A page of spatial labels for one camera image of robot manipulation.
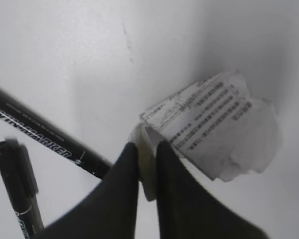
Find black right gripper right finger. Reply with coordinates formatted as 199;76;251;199
156;141;267;239

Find waste paper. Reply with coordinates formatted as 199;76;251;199
129;72;282;201

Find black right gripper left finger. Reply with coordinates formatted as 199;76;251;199
36;142;139;239

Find black marker pen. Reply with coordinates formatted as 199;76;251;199
0;89;111;179
0;138;44;239

